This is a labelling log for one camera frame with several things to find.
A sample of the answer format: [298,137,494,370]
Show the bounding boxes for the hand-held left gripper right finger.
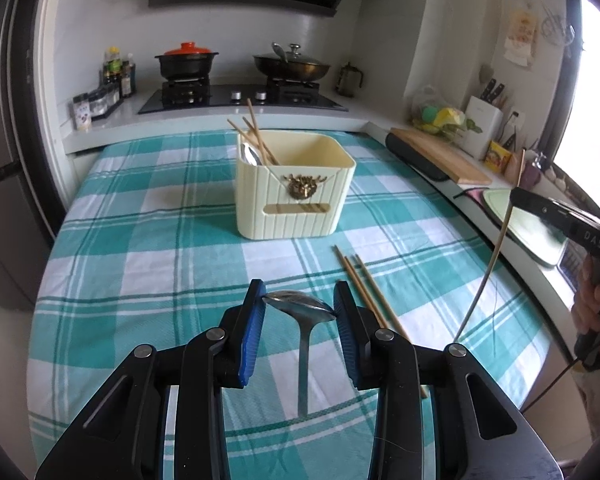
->
[332,282,564,480]

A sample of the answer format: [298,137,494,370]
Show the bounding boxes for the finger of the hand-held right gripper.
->
[510,187,588,241]

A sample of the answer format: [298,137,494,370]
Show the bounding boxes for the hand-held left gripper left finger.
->
[35,279,267,480]

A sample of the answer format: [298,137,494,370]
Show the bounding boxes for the steel spoon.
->
[262,289,336,417]
[239,142,264,167]

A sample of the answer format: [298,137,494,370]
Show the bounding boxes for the row of wooden chopsticks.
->
[333,245,428,400]

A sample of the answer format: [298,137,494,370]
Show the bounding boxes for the thin wooden chopstick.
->
[242,117,279,166]
[246,98,271,165]
[453,148,527,345]

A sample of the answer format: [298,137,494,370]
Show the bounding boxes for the cream ribbed utensil holder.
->
[235,129,357,241]

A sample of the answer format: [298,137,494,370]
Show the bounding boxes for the chopsticks and spoon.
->
[227,119,281,166]

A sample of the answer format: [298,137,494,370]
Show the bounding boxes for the person's right hand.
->
[571,269,600,361]

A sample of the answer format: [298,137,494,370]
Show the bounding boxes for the metal sink basket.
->
[556,239,589,292]

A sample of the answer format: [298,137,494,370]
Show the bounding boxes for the green cutting board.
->
[482,187,572,268]

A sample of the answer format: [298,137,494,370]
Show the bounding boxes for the purple cup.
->
[522,152,544,187]

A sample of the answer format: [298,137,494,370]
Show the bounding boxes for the white knife block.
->
[462,95,504,160]

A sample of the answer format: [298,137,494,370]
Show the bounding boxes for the wooden cutting board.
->
[389,127,494,185]

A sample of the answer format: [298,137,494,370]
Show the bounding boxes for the teal checkered tablecloth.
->
[26,129,552,480]

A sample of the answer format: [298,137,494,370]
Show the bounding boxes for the window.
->
[550,0,600,196]

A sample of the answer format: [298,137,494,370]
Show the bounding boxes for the black padded bar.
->
[384,132,452,181]

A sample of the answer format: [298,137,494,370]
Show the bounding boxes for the yellow green plastic bag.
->
[411,84,467,134]

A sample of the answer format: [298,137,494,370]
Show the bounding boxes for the hanging printed bag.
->
[502,7,539,67]

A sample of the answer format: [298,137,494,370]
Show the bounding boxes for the glass press pitcher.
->
[335,61,365,99]

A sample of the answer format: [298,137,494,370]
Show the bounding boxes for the black gas cooktop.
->
[137,82,349,115]

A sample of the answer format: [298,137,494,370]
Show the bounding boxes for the wok with glass lid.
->
[252,43,333,84]

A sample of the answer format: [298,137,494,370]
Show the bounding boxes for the cluster of spice jars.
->
[71,87,124,134]

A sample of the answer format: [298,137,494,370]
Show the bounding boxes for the black pot with red lid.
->
[154,42,220,81]

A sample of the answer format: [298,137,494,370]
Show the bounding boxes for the grey refrigerator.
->
[0,0,67,312]

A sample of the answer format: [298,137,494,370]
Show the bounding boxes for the group of sauce bottles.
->
[99,47,137,99]

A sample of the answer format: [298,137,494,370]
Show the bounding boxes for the black handled knives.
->
[481,77,507,109]

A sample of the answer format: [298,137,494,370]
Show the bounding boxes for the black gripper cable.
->
[522,357,583,413]

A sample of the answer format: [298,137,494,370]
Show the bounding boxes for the hanging wire trivet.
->
[539,2,576,44]

